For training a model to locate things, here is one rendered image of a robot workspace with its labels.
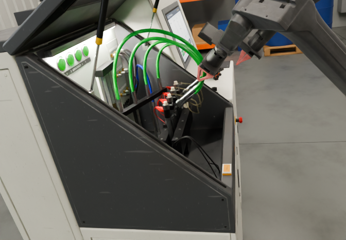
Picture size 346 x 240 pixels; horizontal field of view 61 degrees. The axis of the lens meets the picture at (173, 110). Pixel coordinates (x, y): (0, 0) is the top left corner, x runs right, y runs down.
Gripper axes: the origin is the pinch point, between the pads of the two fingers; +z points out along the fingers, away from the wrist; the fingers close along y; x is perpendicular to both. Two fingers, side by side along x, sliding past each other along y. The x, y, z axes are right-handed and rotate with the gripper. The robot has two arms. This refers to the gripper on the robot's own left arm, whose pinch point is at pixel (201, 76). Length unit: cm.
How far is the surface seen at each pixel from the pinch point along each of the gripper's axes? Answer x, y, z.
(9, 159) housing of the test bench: -37, 54, 36
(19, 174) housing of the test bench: -31, 55, 40
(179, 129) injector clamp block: 6.7, 5.1, 26.1
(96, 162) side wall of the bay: -11.3, 45.3, 17.4
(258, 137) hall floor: 89, -133, 125
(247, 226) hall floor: 88, -20, 95
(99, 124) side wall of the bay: -16.8, 41.2, 4.6
